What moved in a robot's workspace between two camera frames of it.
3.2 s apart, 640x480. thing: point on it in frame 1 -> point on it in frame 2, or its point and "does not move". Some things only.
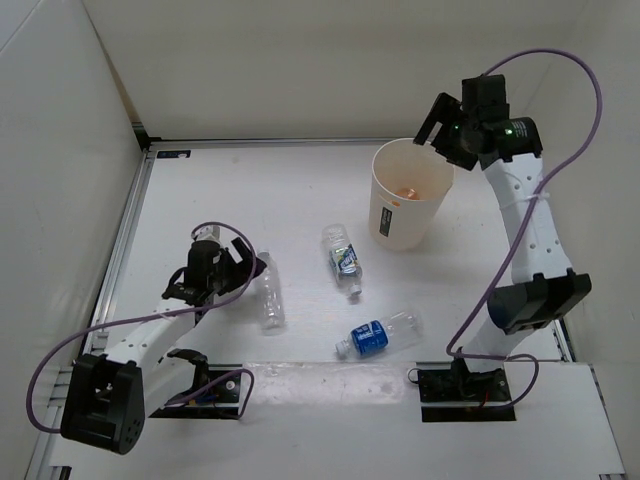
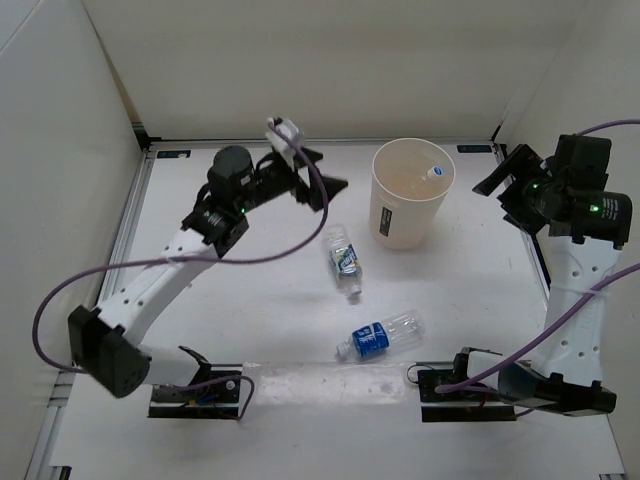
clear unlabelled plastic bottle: x=270 y=294 -> x=416 y=180
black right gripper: x=445 y=108 -> x=522 y=160
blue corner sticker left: x=174 y=154 does not move
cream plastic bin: x=409 y=183 does not move
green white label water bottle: x=343 y=257 does not move
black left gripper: x=244 y=252 -> x=332 y=186
